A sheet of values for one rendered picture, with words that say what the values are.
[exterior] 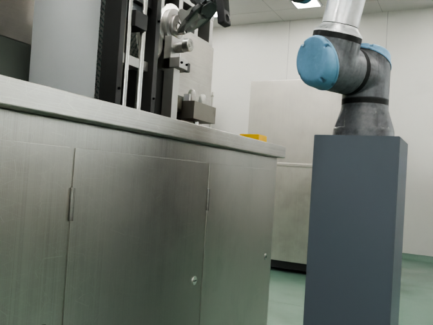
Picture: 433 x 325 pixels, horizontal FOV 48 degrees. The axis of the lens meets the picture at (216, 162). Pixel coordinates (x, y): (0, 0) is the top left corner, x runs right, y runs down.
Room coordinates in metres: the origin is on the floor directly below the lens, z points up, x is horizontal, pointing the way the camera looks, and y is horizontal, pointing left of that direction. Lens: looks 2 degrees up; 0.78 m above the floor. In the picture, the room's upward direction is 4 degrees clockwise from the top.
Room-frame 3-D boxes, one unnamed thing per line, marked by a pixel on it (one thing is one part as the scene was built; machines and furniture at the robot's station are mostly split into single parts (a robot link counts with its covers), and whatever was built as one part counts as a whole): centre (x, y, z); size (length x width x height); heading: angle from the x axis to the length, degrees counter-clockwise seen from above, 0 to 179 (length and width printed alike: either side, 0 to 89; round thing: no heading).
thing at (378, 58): (1.23, -0.36, 1.07); 0.13 x 0.12 x 0.14; 126
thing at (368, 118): (1.24, -0.37, 0.95); 0.15 x 0.15 x 0.10
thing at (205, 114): (1.79, 0.23, 1.00); 0.40 x 0.16 x 0.06; 63
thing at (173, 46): (1.50, 0.14, 1.05); 0.06 x 0.05 x 0.31; 63
